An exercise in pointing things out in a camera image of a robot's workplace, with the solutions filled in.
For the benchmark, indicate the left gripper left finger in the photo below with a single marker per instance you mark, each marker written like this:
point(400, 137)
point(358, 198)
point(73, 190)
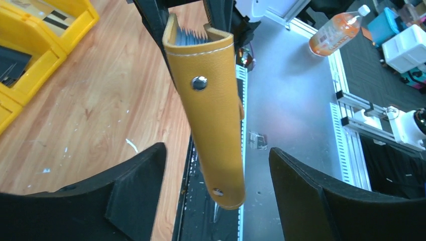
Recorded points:
point(119, 203)

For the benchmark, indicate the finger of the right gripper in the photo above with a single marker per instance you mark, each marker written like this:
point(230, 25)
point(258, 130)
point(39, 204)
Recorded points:
point(154, 14)
point(219, 13)

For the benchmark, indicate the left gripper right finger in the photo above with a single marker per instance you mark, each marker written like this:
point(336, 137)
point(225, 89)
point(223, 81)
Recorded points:
point(315, 206)

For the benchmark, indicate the yellow leather card holder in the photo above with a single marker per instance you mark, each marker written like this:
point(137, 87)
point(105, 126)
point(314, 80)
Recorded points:
point(204, 72)

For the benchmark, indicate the tan striped cards stack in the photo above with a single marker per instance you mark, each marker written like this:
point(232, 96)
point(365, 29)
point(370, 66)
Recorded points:
point(55, 19)

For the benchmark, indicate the black cards stack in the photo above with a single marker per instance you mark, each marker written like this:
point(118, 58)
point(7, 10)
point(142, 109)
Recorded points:
point(13, 64)

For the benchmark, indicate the right yellow plastic bin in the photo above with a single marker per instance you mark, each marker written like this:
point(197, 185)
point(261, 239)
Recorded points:
point(84, 12)

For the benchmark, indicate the yellow plastic bin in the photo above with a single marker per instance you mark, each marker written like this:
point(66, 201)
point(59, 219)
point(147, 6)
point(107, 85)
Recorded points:
point(84, 12)
point(11, 107)
point(39, 54)

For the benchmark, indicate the orange drink bottle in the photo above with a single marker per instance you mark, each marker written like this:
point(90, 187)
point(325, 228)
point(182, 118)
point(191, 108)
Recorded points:
point(337, 32)

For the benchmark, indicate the middle yellow plastic bin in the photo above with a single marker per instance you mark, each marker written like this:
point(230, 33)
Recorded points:
point(39, 54)

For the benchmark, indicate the left yellow plastic bin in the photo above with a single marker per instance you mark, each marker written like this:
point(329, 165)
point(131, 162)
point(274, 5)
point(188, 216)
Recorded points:
point(11, 107)

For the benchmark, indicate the blue plastic container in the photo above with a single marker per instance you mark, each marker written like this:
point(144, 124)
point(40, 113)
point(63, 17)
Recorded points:
point(383, 27)

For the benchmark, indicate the white storage box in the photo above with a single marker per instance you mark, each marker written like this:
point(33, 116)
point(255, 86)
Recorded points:
point(405, 50)

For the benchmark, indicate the aluminium frame rail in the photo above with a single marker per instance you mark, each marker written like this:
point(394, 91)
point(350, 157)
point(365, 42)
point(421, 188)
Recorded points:
point(291, 104)

